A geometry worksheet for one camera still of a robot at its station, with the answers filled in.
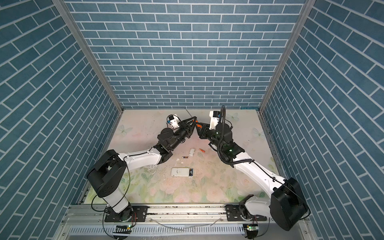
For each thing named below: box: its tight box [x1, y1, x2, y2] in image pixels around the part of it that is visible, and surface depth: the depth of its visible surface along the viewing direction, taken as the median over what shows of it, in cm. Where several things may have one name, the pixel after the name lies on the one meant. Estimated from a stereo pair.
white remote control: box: [171, 167, 194, 178], surface depth 88 cm
